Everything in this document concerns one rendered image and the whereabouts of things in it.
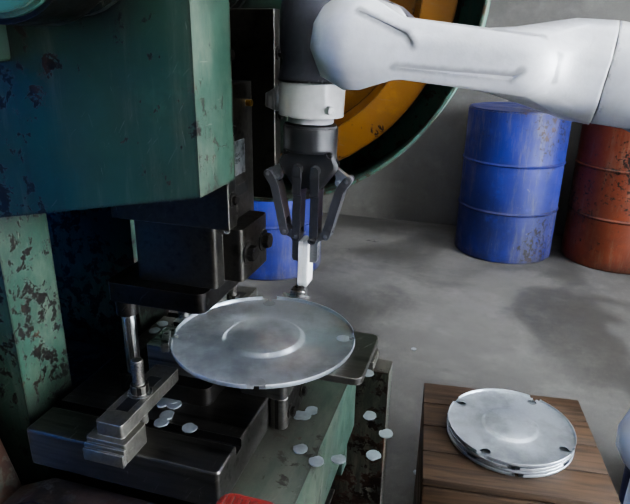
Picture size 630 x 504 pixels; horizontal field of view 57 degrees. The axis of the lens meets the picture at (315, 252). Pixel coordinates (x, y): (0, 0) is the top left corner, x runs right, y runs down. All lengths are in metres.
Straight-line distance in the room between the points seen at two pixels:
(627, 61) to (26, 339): 0.83
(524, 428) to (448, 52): 1.04
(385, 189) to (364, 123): 3.12
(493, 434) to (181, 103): 1.08
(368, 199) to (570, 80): 3.66
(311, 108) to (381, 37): 0.16
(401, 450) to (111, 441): 1.28
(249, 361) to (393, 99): 0.55
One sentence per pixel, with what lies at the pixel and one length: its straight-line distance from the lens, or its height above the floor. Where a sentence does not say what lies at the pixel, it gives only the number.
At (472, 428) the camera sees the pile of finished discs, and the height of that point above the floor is 0.38.
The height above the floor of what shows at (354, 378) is 0.78.
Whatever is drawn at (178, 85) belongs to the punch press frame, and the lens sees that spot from 0.65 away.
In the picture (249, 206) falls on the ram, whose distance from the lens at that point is 0.92.
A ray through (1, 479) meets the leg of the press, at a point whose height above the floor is 0.62.
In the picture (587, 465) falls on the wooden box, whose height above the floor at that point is 0.35.
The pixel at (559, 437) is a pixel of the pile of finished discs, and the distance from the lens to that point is 1.50.
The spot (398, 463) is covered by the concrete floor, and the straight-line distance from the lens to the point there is 1.92.
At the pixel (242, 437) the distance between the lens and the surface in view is 0.86.
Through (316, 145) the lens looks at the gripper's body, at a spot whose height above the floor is 1.10.
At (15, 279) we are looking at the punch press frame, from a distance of 0.90.
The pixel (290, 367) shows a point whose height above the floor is 0.78.
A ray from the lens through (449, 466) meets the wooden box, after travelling 1.39.
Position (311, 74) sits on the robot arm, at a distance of 0.75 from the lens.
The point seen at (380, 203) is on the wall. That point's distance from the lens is 4.27.
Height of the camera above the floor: 1.23
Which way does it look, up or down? 20 degrees down
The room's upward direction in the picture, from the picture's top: 1 degrees clockwise
